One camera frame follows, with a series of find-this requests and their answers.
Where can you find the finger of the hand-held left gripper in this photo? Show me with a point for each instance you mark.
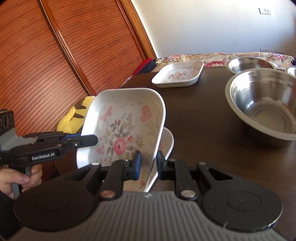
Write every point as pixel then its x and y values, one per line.
pixel 85 141
pixel 67 137

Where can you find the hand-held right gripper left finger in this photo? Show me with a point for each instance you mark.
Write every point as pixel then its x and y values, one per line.
pixel 138 165

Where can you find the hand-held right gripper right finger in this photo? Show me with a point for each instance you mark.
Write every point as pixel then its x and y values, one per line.
pixel 159 162

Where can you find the white floral plate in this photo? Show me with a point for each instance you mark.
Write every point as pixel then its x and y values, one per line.
pixel 120 129
pixel 167 143
pixel 178 75

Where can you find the small steel bowl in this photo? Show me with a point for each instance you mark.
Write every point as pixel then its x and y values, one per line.
pixel 291 71

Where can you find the person's left hand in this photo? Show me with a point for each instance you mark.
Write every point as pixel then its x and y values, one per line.
pixel 7 180

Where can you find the yellow plush toy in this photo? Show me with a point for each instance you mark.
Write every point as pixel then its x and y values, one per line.
pixel 69 120

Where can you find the wooden slatted wardrobe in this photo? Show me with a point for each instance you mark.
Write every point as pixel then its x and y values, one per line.
pixel 57 58

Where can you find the red cloth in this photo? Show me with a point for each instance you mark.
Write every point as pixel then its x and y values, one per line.
pixel 141 67

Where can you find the large steel bowl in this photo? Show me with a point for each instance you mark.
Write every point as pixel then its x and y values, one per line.
pixel 261 104

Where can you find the floral blanket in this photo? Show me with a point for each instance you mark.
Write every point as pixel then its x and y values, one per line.
pixel 215 58

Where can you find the medium steel bowl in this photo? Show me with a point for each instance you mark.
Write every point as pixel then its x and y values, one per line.
pixel 249 63

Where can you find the white wall socket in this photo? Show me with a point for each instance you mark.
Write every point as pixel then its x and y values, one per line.
pixel 265 11

